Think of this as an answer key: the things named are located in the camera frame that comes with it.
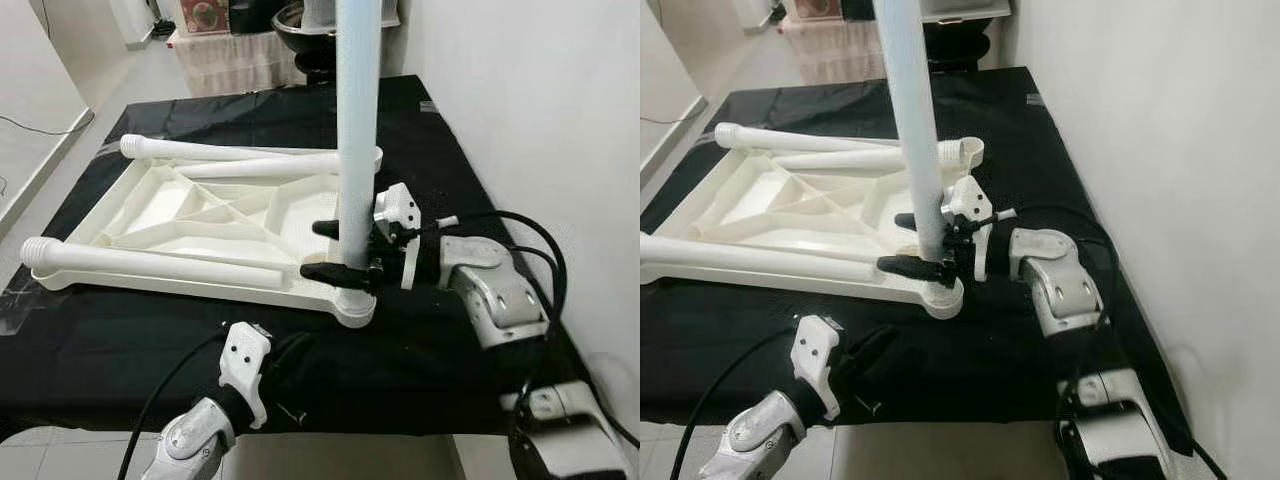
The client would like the black wall cable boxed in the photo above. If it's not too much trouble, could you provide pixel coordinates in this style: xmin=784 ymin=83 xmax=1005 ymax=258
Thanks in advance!
xmin=0 ymin=108 xmax=98 ymax=138
xmin=640 ymin=102 xmax=708 ymax=127

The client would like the white plastic table top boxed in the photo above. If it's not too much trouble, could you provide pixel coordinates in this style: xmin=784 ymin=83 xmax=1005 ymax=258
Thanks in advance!
xmin=640 ymin=135 xmax=986 ymax=321
xmin=25 ymin=145 xmax=386 ymax=329

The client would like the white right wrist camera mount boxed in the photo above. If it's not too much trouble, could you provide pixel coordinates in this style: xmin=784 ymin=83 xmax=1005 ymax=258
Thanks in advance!
xmin=372 ymin=182 xmax=423 ymax=291
xmin=940 ymin=175 xmax=996 ymax=281

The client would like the beige fringed cloth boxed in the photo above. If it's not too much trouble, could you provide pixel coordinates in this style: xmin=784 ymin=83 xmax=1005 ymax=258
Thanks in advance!
xmin=172 ymin=30 xmax=311 ymax=98
xmin=780 ymin=18 xmax=901 ymax=86

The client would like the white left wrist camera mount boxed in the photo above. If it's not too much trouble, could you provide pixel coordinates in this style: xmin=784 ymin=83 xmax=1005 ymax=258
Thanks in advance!
xmin=790 ymin=315 xmax=843 ymax=421
xmin=218 ymin=322 xmax=273 ymax=431

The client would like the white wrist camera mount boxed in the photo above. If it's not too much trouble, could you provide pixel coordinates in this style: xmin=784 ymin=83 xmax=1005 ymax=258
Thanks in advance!
xmin=218 ymin=322 xmax=273 ymax=431
xmin=372 ymin=182 xmax=423 ymax=291
xmin=940 ymin=175 xmax=996 ymax=281
xmin=790 ymin=315 xmax=843 ymax=421

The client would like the black tablecloth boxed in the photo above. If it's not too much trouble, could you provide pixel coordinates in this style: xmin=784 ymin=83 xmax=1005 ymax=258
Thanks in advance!
xmin=0 ymin=73 xmax=601 ymax=436
xmin=640 ymin=65 xmax=1196 ymax=456

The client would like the dark metal bowl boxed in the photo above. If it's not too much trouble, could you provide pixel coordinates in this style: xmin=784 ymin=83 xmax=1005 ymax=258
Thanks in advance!
xmin=920 ymin=20 xmax=991 ymax=73
xmin=272 ymin=0 xmax=341 ymax=86

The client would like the white cabinet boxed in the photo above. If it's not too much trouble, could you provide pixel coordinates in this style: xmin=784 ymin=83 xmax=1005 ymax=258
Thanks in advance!
xmin=735 ymin=0 xmax=786 ymax=29
xmin=108 ymin=0 xmax=161 ymax=43

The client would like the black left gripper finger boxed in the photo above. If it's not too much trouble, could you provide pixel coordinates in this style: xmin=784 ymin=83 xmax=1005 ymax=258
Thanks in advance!
xmin=845 ymin=326 xmax=898 ymax=365
xmin=864 ymin=348 xmax=903 ymax=393
xmin=272 ymin=333 xmax=316 ymax=373
xmin=288 ymin=352 xmax=319 ymax=399

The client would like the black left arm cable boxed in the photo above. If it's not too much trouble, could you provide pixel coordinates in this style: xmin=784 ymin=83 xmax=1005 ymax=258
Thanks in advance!
xmin=668 ymin=328 xmax=806 ymax=480
xmin=118 ymin=335 xmax=233 ymax=480

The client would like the clear tape patch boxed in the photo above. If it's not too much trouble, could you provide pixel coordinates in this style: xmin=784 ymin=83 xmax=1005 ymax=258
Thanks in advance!
xmin=0 ymin=285 xmax=46 ymax=336

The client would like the white plastic table leg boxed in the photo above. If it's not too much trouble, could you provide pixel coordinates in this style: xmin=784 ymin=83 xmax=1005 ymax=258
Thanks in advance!
xmin=772 ymin=138 xmax=986 ymax=173
xmin=180 ymin=150 xmax=383 ymax=181
xmin=335 ymin=0 xmax=386 ymax=301
xmin=20 ymin=235 xmax=306 ymax=291
xmin=714 ymin=122 xmax=926 ymax=156
xmin=872 ymin=0 xmax=946 ymax=266
xmin=118 ymin=134 xmax=346 ymax=166
xmin=640 ymin=232 xmax=906 ymax=291

